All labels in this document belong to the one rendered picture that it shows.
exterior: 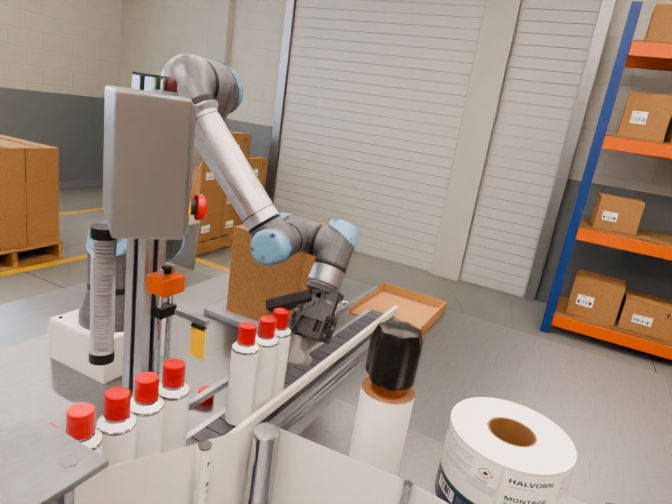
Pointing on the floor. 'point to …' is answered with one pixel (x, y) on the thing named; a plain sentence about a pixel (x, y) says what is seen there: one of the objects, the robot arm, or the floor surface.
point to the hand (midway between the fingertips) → (281, 368)
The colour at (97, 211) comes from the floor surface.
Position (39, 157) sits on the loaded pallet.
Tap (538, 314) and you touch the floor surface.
